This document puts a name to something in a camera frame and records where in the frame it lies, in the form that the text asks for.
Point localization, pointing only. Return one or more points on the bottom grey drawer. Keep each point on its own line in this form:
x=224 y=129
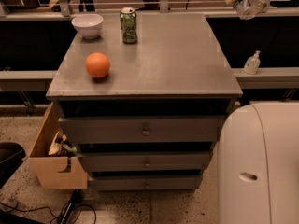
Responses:
x=126 y=183

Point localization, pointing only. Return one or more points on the top grey drawer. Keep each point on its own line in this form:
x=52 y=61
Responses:
x=141 y=129

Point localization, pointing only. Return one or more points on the black chair seat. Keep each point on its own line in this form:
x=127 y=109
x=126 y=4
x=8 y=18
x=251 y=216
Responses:
x=11 y=158

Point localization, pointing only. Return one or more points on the grey drawer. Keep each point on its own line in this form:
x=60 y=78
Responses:
x=144 y=161
x=126 y=183
x=141 y=129

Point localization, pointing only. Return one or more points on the orange ball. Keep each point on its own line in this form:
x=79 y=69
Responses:
x=97 y=65

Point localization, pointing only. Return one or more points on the items inside wooden crate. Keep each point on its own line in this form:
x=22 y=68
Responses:
x=61 y=147

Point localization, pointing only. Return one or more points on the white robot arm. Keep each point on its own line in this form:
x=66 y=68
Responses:
x=258 y=165

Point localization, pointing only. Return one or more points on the silver 7up can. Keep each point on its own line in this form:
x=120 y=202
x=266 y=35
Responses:
x=248 y=9

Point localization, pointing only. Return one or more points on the grey drawer cabinet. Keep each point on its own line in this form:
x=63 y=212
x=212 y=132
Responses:
x=175 y=69

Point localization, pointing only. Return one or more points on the middle grey drawer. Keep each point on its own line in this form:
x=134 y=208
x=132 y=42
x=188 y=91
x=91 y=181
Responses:
x=144 y=161

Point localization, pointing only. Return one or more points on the clear sanitizer pump bottle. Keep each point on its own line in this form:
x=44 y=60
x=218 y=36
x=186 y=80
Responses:
x=252 y=64

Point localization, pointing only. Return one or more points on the green soda can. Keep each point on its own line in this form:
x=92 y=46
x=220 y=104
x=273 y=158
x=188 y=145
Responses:
x=128 y=25

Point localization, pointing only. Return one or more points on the wooden crate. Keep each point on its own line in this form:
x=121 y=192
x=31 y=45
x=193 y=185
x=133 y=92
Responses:
x=60 y=172

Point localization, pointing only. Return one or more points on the white ceramic bowl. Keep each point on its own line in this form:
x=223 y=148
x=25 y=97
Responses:
x=89 y=26

